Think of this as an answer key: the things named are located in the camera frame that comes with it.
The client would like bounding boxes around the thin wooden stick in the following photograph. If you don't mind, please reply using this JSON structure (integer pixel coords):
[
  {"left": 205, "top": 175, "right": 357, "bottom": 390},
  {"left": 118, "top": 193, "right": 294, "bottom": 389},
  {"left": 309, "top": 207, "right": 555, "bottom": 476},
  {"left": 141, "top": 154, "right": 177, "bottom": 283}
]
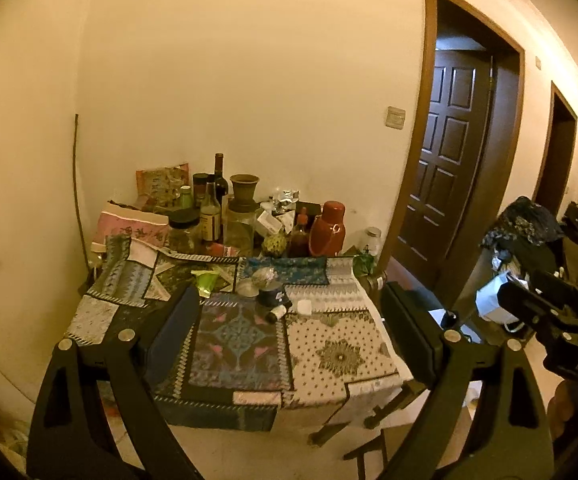
[{"left": 72, "top": 114, "right": 90, "bottom": 261}]

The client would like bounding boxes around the wide brown door frame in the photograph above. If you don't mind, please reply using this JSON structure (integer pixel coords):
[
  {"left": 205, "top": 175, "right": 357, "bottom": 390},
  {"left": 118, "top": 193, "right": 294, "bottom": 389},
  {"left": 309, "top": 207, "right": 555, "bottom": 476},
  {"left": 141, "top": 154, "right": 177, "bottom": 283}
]
[{"left": 379, "top": 0, "right": 526, "bottom": 301}]

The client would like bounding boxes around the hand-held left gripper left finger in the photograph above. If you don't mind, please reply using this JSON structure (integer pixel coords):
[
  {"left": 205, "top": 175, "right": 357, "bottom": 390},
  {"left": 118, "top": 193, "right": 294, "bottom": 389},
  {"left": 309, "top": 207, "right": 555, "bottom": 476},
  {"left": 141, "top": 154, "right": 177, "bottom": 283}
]
[{"left": 26, "top": 284, "right": 205, "bottom": 480}]

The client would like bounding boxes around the red thermos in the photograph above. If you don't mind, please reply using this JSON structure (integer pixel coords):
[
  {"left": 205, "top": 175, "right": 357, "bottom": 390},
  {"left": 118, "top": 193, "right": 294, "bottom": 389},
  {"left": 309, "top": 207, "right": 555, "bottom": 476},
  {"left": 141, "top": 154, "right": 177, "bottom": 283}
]
[{"left": 309, "top": 201, "right": 347, "bottom": 257}]

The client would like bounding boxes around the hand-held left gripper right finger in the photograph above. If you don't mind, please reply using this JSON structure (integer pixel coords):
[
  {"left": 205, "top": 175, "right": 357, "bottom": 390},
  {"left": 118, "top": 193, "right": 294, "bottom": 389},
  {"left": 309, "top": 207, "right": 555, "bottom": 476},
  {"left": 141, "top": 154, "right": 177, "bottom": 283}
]
[{"left": 379, "top": 281, "right": 554, "bottom": 480}]

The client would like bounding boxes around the pink patterned box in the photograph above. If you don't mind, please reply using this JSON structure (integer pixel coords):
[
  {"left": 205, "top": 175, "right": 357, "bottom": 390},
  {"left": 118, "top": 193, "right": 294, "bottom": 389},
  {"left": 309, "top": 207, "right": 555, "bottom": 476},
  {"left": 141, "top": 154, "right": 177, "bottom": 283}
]
[{"left": 96, "top": 201, "right": 170, "bottom": 247}]

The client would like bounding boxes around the brown sauce bottle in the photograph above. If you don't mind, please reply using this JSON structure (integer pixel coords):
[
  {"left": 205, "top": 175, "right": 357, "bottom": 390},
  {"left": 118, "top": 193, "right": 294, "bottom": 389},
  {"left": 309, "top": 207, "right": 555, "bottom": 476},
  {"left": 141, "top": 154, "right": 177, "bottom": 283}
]
[{"left": 289, "top": 212, "right": 312, "bottom": 258}]

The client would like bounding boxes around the white plastic bag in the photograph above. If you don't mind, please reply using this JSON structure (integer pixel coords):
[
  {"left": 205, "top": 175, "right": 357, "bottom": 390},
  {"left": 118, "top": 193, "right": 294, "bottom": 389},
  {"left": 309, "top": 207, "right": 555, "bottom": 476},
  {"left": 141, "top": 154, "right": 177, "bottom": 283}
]
[{"left": 476, "top": 270, "right": 524, "bottom": 323}]

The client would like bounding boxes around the table with patchwork cloth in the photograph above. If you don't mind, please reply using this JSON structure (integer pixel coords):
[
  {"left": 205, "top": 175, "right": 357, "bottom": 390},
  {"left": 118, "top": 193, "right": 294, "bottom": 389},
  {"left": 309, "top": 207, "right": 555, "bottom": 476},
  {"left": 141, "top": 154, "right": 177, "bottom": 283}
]
[{"left": 64, "top": 234, "right": 415, "bottom": 433}]

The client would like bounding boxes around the clear labelled liquor bottle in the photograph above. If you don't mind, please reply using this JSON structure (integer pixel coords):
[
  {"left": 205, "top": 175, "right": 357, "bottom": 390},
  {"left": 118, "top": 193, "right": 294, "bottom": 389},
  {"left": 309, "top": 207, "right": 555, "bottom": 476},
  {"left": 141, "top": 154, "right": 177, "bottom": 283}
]
[{"left": 200, "top": 182, "right": 223, "bottom": 242}]

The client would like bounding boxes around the patterned snack bag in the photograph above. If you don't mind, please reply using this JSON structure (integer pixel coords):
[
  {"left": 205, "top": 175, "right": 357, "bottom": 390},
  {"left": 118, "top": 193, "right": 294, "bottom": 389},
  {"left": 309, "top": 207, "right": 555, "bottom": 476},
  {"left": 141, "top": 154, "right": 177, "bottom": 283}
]
[{"left": 136, "top": 162, "right": 191, "bottom": 208}]

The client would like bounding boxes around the large glass jar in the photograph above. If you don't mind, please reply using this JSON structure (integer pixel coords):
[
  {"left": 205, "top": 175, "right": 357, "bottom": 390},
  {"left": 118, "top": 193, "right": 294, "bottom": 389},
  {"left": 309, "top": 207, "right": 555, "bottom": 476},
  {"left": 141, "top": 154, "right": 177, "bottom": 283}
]
[{"left": 223, "top": 207, "right": 259, "bottom": 256}]

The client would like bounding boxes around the brown panelled door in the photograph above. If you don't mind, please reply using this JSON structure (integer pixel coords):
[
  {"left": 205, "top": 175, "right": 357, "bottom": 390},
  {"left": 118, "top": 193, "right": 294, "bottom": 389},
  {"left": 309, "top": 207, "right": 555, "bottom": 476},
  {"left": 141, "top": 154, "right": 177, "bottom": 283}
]
[{"left": 396, "top": 50, "right": 494, "bottom": 286}]

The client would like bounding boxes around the dark brown-lid jar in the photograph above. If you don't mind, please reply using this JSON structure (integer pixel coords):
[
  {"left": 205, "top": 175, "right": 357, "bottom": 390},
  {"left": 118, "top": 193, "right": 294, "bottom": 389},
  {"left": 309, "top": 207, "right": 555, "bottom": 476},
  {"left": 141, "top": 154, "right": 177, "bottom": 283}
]
[{"left": 192, "top": 173, "right": 210, "bottom": 206}]

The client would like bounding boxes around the person's right hand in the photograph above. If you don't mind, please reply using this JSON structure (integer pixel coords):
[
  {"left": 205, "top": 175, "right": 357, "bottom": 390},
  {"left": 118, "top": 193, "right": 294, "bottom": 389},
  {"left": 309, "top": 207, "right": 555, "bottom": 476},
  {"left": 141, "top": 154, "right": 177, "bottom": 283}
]
[{"left": 549, "top": 380, "right": 578, "bottom": 441}]

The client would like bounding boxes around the dark wine bottle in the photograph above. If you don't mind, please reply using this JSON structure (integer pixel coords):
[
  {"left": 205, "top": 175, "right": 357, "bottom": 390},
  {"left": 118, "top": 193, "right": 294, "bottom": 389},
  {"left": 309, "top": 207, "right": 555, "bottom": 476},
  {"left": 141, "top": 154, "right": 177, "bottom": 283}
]
[{"left": 213, "top": 153, "right": 230, "bottom": 196}]

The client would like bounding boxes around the crumpled foil wrapper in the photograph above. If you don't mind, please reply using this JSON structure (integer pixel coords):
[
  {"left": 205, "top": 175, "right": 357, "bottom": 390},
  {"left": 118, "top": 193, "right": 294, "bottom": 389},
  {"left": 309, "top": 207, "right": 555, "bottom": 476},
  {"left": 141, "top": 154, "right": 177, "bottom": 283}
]
[{"left": 269, "top": 189, "right": 301, "bottom": 211}]

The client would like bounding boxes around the black-lid glass jar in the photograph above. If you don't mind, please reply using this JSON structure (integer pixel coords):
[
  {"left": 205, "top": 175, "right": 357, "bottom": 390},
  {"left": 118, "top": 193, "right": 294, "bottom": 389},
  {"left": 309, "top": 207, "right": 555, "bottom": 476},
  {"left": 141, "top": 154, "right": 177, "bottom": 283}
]
[{"left": 168, "top": 208, "right": 202, "bottom": 253}]

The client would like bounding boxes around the green bumpy fruit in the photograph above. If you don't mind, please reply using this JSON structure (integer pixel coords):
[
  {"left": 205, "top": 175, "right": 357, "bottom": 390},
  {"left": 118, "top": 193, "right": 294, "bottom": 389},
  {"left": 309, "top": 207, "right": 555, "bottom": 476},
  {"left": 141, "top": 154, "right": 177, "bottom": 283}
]
[{"left": 261, "top": 230, "right": 290, "bottom": 258}]

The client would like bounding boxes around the narrow brown door frame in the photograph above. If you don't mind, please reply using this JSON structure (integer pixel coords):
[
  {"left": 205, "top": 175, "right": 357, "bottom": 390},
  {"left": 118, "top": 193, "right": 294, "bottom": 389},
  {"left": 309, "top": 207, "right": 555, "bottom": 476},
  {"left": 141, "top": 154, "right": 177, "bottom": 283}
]
[{"left": 534, "top": 81, "right": 578, "bottom": 216}]

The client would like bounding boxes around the pile of dark clothes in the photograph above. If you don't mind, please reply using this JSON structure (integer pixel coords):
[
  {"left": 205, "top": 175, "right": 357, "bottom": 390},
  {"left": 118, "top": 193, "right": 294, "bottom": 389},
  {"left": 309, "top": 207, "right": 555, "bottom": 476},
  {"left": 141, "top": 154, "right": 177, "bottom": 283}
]
[{"left": 481, "top": 196, "right": 564, "bottom": 281}]

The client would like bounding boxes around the dark round tin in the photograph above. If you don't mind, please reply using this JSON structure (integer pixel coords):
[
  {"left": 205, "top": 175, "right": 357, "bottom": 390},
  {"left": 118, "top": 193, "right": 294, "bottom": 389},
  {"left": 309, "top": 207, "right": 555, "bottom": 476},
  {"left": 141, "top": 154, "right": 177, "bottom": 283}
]
[{"left": 256, "top": 284, "right": 290, "bottom": 308}]

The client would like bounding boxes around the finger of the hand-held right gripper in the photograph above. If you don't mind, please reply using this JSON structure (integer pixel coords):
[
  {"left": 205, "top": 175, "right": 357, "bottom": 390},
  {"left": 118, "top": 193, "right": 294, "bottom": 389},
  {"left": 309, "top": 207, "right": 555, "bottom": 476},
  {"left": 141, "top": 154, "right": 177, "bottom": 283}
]
[
  {"left": 531, "top": 270, "right": 578, "bottom": 318},
  {"left": 496, "top": 280, "right": 570, "bottom": 341}
]

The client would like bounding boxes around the green tube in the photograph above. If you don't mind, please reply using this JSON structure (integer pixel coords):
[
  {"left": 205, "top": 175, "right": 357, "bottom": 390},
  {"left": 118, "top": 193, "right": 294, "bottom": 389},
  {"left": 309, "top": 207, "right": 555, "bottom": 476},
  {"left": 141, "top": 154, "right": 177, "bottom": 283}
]
[{"left": 190, "top": 269, "right": 220, "bottom": 297}]

